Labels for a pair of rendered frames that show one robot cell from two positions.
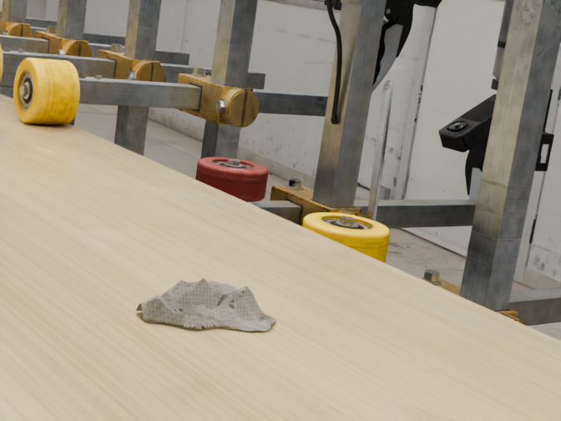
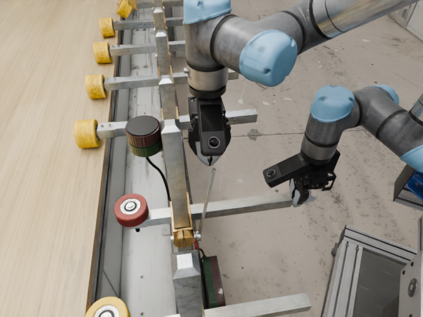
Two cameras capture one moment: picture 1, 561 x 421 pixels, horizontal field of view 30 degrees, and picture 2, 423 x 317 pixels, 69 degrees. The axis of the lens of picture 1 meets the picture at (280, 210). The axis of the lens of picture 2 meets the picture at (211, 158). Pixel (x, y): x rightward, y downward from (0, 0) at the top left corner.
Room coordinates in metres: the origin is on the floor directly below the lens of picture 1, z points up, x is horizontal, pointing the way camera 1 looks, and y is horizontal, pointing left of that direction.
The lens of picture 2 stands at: (0.86, -0.32, 1.52)
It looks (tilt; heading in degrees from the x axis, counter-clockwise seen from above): 45 degrees down; 28
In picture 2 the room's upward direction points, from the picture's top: straight up
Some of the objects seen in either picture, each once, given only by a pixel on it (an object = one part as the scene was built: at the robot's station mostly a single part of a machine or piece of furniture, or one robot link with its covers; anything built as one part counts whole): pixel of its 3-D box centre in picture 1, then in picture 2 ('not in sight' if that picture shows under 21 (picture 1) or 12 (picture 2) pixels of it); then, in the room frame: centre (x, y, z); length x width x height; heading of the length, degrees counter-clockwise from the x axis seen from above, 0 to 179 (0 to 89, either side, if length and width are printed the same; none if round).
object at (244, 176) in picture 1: (227, 210); (134, 217); (1.16, 0.06, 0.85); 0.08 x 0.08 x 0.11
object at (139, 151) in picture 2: not in sight; (145, 141); (1.17, -0.02, 1.14); 0.06 x 0.06 x 0.02
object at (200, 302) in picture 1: (205, 295); not in sight; (0.63, 0.04, 0.91); 0.09 x 0.07 x 0.02; 113
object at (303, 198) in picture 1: (315, 219); (180, 219); (1.21, -0.04, 0.85); 0.13 x 0.06 x 0.05; 38
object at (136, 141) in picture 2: not in sight; (143, 130); (1.17, -0.02, 1.17); 0.06 x 0.06 x 0.02
